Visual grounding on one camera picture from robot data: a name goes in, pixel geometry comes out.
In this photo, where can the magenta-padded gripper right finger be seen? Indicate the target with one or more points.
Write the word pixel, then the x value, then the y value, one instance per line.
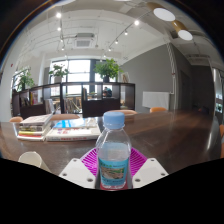
pixel 149 171

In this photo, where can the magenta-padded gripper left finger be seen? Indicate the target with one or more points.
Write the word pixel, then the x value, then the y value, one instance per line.
pixel 76 171

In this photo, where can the clear water bottle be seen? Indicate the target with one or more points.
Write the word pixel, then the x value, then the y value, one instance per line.
pixel 114 156

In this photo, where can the blue-covered book stack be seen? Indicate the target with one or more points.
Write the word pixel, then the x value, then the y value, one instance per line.
pixel 73 131

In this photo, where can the cream ceramic mug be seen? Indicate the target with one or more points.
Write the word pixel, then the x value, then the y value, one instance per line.
pixel 31 159

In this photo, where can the orange chairs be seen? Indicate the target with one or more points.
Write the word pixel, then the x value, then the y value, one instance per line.
pixel 65 116

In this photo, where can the stack of colourful books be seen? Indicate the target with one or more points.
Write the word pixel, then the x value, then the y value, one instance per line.
pixel 35 125

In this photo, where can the person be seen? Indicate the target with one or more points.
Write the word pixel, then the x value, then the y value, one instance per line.
pixel 107 92

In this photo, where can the potted green plants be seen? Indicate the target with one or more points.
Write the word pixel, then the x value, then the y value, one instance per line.
pixel 107 68

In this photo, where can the ceiling air conditioner unit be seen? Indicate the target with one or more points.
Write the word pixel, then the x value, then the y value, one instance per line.
pixel 83 41

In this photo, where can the ceiling track spotlights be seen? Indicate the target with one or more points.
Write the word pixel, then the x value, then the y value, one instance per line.
pixel 136 22

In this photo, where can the round white ceiling lamps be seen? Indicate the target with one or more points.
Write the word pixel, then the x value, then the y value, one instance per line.
pixel 164 14

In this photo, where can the white wall radiator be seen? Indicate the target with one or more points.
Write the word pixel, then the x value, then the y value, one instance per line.
pixel 156 100

